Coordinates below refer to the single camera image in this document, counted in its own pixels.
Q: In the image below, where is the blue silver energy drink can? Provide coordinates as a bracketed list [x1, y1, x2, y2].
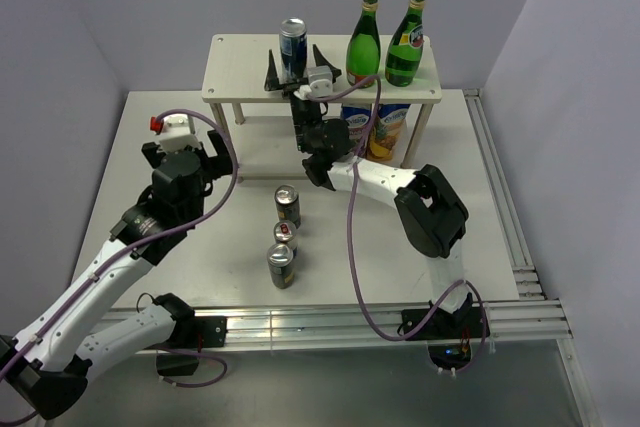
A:
[279, 18, 307, 81]

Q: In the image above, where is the green bottle with red label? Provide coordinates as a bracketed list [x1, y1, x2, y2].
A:
[346, 0, 381, 85]

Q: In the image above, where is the green bottle with yellow label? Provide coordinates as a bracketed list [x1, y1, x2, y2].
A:
[385, 0, 426, 87]

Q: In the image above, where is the small red-top silver can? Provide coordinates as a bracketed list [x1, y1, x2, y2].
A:
[273, 220, 298, 255]

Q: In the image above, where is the black can with yellow label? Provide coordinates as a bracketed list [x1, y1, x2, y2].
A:
[267, 243, 295, 289]

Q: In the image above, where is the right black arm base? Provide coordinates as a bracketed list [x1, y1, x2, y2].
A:
[407, 293, 491, 377]

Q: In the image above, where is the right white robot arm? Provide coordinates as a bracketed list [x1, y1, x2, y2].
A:
[264, 49, 472, 337]

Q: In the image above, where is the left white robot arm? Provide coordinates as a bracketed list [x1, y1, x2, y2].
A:
[1, 130, 238, 420]

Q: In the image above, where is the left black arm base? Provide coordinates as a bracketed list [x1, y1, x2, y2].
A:
[135, 292, 228, 389]

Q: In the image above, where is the white wooden two-tier shelf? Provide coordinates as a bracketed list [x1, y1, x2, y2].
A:
[201, 34, 443, 181]

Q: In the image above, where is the purple juice carton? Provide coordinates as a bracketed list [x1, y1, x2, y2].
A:
[340, 103, 372, 144]

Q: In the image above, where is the orange juice carton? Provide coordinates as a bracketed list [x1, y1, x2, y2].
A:
[366, 104, 410, 162]

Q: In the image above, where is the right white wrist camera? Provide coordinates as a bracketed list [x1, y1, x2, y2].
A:
[294, 66, 334, 100]

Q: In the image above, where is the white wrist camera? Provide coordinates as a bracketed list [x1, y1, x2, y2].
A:
[150, 114, 199, 153]
[294, 66, 334, 100]

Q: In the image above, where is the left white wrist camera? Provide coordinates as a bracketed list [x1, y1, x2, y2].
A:
[150, 114, 199, 153]

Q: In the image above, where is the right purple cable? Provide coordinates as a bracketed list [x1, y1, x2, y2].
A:
[299, 74, 489, 376]

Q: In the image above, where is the purple cable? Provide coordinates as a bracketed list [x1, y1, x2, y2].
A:
[0, 109, 240, 421]
[299, 74, 489, 376]

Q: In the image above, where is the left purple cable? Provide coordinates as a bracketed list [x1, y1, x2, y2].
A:
[0, 109, 240, 421]

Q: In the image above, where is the aluminium right side rail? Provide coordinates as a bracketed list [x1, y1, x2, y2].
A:
[463, 89, 547, 301]

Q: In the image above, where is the aluminium front rail frame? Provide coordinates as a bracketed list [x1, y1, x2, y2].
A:
[27, 266, 591, 427]

